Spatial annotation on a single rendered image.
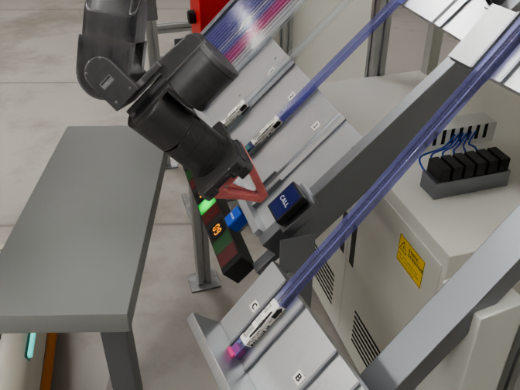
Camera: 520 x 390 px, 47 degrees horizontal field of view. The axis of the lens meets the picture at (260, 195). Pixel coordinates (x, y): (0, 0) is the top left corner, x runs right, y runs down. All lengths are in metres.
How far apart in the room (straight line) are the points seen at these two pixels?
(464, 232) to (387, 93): 0.56
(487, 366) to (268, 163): 0.45
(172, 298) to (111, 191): 0.68
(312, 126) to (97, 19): 0.40
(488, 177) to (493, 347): 0.57
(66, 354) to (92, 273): 0.73
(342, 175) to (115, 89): 0.33
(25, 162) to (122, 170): 1.34
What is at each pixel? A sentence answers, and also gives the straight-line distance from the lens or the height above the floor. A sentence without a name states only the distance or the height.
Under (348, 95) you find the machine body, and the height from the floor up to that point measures 0.62.
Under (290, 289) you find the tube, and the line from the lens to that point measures 0.65.
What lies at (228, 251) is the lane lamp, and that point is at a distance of 0.91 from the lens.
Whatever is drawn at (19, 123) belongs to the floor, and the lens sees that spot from 2.89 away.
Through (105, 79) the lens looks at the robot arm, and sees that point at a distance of 0.65.
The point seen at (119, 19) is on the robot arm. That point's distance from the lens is 0.65.
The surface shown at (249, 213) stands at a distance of 0.87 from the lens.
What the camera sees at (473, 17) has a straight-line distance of 0.87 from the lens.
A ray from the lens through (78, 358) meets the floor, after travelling 1.70.
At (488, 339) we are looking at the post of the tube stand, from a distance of 0.65.
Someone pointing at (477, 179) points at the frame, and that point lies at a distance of 1.17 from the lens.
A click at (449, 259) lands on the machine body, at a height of 0.61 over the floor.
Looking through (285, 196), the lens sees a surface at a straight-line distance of 0.79.
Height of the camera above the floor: 1.25
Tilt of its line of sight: 35 degrees down
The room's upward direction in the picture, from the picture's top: straight up
